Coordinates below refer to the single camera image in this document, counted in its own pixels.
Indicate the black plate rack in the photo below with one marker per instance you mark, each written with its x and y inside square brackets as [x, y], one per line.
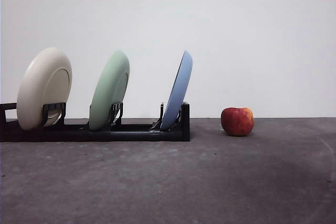
[131, 134]

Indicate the red apple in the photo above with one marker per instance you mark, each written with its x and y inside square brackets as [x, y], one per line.
[237, 122]

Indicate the pale green plate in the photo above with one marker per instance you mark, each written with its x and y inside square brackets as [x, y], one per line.
[107, 90]

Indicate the blue plate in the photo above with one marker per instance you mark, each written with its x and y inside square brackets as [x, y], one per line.
[177, 90]

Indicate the cream plate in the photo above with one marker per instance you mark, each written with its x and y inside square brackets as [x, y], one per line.
[36, 85]

